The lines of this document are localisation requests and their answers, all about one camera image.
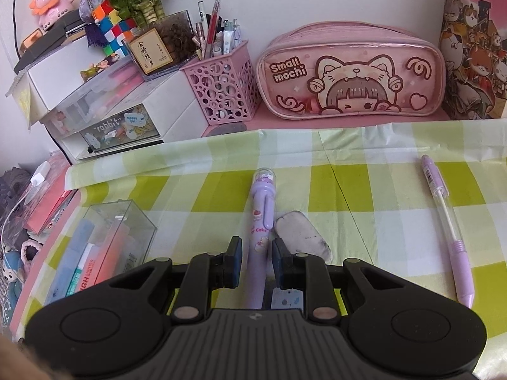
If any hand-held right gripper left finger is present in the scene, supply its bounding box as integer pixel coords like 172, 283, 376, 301
107, 237, 243, 321

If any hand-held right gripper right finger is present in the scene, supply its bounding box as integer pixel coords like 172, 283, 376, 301
272, 239, 405, 321

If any white eraser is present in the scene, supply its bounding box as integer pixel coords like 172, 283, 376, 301
274, 211, 332, 264

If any purple cartoon pen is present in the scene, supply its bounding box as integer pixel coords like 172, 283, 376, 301
246, 167, 277, 309

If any clear plastic organizer box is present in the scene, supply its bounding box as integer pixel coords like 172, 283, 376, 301
42, 200, 158, 307

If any pink highlighter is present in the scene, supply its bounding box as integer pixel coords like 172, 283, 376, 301
85, 222, 132, 286

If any green highlighter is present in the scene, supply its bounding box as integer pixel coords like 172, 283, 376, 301
67, 245, 98, 298

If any pale blue highlighter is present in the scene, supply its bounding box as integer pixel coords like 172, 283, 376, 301
45, 219, 96, 305

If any clear purple mechanical pencil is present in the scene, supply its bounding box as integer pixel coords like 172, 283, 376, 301
420, 154, 475, 308

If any small light blue patterned card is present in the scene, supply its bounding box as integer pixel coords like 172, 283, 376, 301
271, 289, 304, 309

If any green checkered tablecloth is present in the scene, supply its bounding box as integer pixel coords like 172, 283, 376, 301
20, 121, 507, 380

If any white drawer organizer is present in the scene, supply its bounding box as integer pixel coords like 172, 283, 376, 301
43, 69, 210, 165

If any pink perforated pen holder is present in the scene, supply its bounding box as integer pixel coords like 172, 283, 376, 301
180, 40, 254, 137

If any salmon pink book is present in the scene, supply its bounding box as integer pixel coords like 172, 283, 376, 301
24, 178, 78, 234

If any stack of books and folders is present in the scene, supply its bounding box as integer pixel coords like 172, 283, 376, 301
24, 152, 80, 242

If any pink cartoon pencil case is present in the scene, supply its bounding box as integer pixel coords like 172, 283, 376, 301
255, 24, 443, 120

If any white pink plush toy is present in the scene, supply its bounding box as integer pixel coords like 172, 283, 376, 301
18, 239, 45, 278

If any white charger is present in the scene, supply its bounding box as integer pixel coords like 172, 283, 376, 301
29, 164, 51, 187

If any clear lidded storage box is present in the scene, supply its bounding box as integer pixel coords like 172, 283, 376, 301
51, 65, 147, 133

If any glass plant pot with label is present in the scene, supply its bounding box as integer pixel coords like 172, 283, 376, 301
129, 10, 201, 82

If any blue monkey plush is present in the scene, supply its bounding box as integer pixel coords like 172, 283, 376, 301
0, 251, 24, 283

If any bunch of pens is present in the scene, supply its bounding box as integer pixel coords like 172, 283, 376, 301
193, 0, 242, 59

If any small yellow-green figurine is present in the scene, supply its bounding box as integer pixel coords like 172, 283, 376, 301
80, 53, 119, 80

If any white storage box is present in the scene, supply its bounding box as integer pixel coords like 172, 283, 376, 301
6, 43, 131, 129

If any colourful twisted puzzle cube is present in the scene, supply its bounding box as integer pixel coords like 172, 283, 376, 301
93, 0, 137, 58

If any dark purple tassel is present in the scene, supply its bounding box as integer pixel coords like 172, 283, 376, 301
85, 22, 106, 47

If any black flat box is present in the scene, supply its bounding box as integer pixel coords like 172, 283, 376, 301
14, 10, 88, 74

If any pink cartoon book slipcase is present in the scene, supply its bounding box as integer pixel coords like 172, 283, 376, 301
440, 0, 507, 121

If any purple hanging pouch charm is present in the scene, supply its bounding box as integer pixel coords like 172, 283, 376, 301
79, 0, 104, 22

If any small brown wooden box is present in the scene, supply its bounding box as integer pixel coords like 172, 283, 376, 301
19, 28, 44, 52

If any pink lion figurine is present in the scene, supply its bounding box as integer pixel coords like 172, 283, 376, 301
29, 0, 75, 28

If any white charger cable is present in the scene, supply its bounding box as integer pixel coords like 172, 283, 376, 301
0, 184, 38, 254

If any black power cable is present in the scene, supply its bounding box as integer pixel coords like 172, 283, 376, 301
12, 0, 23, 57

